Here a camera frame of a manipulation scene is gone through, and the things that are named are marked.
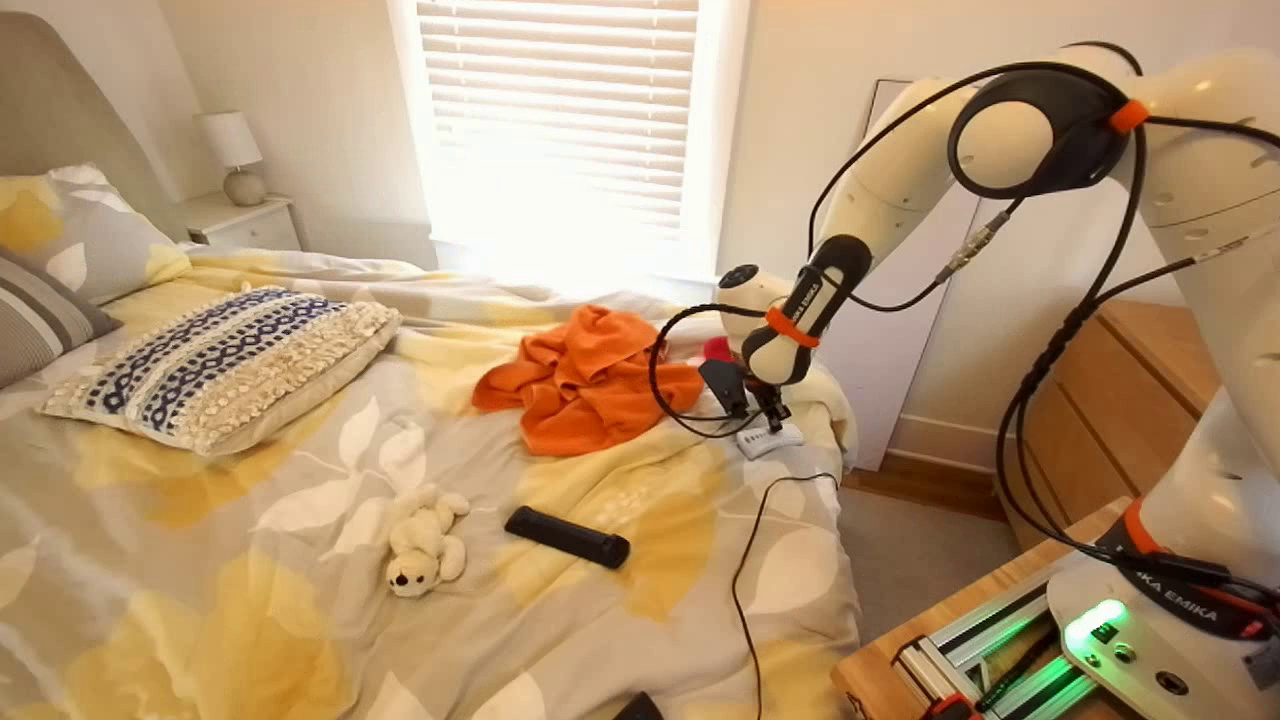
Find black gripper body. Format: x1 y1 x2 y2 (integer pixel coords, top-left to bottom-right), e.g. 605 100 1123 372
699 347 793 428

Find white remote control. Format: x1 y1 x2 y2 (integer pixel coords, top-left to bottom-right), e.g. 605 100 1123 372
733 415 813 465

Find black remote control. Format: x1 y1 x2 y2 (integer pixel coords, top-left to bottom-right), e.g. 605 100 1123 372
499 498 631 570

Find orange cloth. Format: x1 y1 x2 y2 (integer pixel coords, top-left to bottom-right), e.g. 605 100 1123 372
467 301 707 460

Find white wardrobe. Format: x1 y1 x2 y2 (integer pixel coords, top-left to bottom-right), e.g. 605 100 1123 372
853 74 1111 473

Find white window blinds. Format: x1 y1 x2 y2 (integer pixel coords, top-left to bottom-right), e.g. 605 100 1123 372
411 0 707 282

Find wooden dresser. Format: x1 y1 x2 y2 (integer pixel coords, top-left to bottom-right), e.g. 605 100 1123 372
1003 295 1225 551

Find white plush toy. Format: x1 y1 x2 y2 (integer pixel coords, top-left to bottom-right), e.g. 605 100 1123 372
380 482 473 599

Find white nightstand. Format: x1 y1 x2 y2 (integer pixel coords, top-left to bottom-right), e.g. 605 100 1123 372
173 192 306 257

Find blue white patterned pillow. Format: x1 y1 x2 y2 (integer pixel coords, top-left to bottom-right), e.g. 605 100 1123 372
36 280 405 460

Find white table lamp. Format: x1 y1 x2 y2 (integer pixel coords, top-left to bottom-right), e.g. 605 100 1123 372
196 108 277 213

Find grey yellow leaf-print pillow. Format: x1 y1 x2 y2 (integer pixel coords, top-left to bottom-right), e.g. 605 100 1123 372
0 161 193 311

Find grey striped pillow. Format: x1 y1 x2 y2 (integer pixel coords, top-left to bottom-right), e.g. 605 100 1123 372
0 251 124 390

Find grey upholstered headboard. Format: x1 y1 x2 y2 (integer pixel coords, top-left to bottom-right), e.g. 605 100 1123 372
0 6 183 243

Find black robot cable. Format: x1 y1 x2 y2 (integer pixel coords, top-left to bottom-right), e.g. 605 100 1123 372
644 37 1203 563

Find thin black cable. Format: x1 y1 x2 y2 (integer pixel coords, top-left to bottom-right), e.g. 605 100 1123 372
722 465 839 720

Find aluminium frame rails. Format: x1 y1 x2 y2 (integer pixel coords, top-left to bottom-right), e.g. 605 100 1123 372
892 582 1111 720

